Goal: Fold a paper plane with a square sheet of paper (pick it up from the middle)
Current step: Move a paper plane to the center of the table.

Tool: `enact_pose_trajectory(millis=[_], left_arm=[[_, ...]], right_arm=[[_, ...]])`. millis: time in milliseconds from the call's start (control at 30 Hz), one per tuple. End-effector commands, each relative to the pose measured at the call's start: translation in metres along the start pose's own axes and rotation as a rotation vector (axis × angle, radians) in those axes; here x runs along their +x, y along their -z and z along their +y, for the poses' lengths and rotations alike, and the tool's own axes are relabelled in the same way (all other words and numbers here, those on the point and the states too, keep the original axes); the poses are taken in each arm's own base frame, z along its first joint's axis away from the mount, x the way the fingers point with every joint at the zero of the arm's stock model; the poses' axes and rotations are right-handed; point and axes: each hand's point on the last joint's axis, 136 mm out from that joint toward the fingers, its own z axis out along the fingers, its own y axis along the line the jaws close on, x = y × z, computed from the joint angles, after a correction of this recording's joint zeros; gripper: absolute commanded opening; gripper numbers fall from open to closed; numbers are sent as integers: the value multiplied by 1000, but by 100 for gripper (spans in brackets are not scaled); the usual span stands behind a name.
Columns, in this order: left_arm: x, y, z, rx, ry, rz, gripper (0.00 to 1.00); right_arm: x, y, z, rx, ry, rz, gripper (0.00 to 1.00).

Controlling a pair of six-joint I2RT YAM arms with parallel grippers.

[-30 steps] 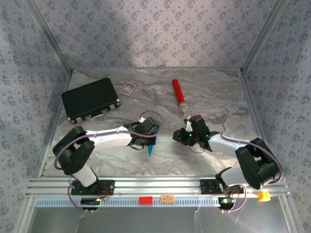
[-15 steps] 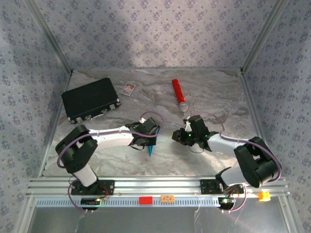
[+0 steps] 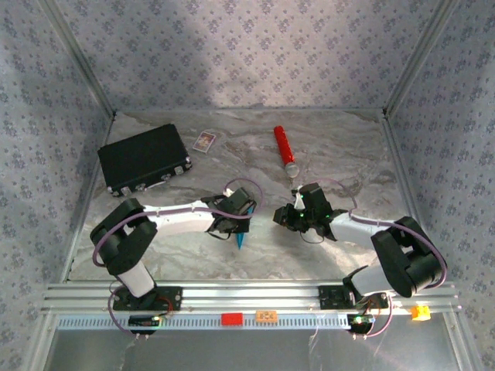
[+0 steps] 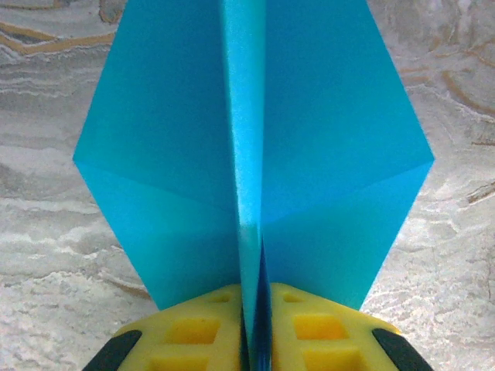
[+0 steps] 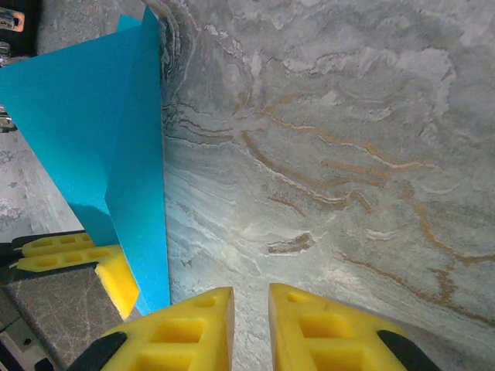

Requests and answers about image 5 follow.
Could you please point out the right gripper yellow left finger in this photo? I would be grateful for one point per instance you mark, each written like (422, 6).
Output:
(220, 332)

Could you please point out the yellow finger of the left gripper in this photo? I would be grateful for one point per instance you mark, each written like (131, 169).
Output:
(48, 246)
(116, 278)

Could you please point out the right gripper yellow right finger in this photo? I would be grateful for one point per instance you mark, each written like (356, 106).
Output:
(286, 332)

